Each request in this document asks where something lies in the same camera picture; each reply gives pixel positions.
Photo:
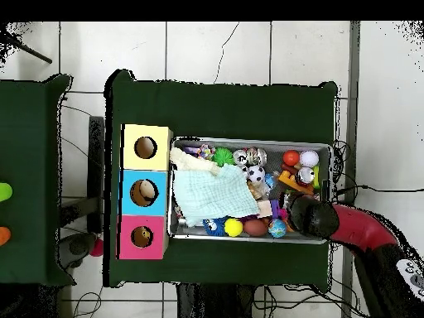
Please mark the black tripod leg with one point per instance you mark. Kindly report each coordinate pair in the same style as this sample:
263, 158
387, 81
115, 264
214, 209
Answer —
29, 52

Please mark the lime green toy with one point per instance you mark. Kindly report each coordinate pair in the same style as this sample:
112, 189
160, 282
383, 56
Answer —
4, 192

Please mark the yellow smiley ball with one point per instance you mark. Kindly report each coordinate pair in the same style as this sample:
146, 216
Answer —
233, 227

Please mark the cream waffle cloth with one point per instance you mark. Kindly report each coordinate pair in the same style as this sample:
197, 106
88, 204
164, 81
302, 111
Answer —
188, 161

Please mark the brown toy football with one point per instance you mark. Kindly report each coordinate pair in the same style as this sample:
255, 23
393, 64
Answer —
255, 227

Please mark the white baseball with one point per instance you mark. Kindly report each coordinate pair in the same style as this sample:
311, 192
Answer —
309, 159

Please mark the orange plastic toy block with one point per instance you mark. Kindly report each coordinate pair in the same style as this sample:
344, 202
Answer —
291, 182

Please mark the orange toy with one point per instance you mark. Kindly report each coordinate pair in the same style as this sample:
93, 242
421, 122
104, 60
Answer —
3, 236

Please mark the green spiky ball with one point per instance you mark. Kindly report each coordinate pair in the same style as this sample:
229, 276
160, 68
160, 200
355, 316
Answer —
223, 155

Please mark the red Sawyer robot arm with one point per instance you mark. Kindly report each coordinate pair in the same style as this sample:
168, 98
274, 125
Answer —
361, 228

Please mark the clear mesh bin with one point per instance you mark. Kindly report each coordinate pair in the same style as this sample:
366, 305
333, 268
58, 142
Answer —
205, 236

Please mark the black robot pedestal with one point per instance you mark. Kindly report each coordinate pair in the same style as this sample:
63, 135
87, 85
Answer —
212, 301

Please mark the small soccer ball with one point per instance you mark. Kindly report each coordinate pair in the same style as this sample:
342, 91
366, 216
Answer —
256, 174

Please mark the yellow duck toy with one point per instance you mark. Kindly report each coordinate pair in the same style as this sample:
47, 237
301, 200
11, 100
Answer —
143, 235

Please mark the wooden box with three holes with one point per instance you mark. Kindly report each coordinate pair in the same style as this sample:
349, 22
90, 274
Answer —
145, 132

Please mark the orange ball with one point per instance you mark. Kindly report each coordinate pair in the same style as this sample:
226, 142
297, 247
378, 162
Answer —
291, 158

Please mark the mint green cloth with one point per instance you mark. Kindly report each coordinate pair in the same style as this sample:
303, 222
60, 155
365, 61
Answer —
212, 195

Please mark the globe print ball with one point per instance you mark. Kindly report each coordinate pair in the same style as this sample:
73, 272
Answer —
277, 228

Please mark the dark green table cloth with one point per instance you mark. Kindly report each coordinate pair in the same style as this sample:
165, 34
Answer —
225, 109
29, 165

